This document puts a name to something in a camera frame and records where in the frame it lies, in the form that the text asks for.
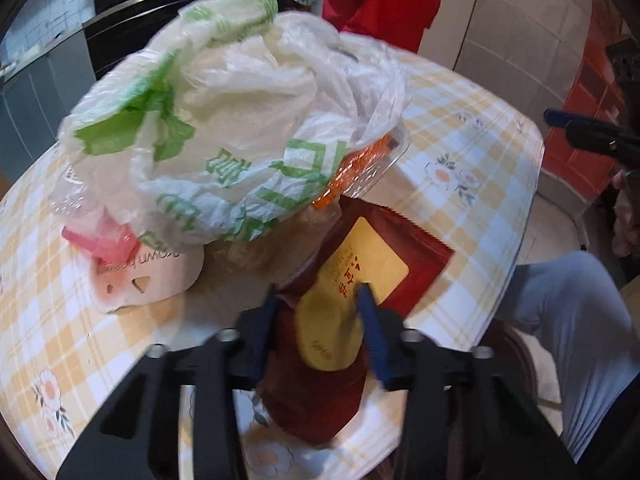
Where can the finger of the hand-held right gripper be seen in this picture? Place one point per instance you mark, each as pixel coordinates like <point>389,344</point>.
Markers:
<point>580,132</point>

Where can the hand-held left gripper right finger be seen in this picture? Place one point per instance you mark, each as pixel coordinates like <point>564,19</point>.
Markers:
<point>372,332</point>

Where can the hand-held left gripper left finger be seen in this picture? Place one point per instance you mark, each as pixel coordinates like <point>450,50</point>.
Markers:
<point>261,332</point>

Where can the dark red packet yellow label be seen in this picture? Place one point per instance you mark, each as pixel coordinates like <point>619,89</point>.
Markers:
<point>320,400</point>

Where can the person's right hand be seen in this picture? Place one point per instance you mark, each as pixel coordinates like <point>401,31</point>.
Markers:
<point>627,215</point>

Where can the yellow checked floral tablecloth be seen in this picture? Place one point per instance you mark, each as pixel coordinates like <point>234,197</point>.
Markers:
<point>475,200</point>

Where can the pink plastic scrap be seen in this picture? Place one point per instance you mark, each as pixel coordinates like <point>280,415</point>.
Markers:
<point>100,245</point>

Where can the person's leg in grey trousers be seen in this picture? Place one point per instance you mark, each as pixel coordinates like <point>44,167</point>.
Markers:
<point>565,340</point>

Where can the white plastic bag green print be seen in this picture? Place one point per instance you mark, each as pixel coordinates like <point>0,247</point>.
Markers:
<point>225,110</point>

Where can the red jacket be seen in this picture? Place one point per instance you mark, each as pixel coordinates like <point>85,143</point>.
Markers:
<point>390,0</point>

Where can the black oven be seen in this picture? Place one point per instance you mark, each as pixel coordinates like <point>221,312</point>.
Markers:
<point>135,35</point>

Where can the grey kitchen cabinets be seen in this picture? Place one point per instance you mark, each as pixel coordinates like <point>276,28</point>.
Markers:
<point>45,90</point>

